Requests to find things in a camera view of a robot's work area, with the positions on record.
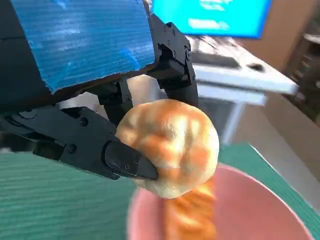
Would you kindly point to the pale round toy bread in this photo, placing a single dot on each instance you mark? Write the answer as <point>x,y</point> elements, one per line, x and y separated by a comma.
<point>170,145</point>

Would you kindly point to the orange-brown toy bread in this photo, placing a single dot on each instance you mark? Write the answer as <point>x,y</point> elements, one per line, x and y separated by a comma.
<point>190,215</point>

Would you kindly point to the white desk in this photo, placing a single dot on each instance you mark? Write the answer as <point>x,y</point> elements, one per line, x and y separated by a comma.
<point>262,80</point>

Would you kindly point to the pink bowl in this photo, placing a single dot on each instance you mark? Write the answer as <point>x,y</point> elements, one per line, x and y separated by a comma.
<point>250,205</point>

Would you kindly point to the black left robot hand, blue tape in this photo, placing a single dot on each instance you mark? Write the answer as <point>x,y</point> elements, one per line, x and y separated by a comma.
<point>82,42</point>

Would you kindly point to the dark shelf unit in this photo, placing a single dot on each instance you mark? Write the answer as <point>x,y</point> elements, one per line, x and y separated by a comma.
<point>307,62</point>

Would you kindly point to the computer monitor with blue screen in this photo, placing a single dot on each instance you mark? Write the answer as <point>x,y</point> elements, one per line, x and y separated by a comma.
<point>237,15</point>

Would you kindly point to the green cutting mat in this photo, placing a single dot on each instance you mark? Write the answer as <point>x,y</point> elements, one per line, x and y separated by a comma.
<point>50,200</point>

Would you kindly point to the black keyboard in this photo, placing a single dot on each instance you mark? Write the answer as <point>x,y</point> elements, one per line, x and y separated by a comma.
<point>215,60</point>

